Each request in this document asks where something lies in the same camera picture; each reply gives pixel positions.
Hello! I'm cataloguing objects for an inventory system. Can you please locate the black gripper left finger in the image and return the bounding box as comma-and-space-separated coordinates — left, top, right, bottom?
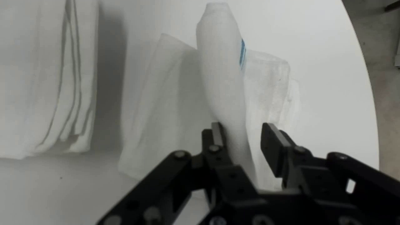
96, 122, 261, 225

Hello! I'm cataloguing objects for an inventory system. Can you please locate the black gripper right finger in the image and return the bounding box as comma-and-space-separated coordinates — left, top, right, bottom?
261, 122, 400, 225

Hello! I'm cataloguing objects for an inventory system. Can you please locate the blue striped white towel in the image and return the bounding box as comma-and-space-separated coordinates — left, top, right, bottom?
118, 2, 301, 182

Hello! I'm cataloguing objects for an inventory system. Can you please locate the red striped white towel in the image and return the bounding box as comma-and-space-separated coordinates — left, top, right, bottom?
0, 0, 101, 162

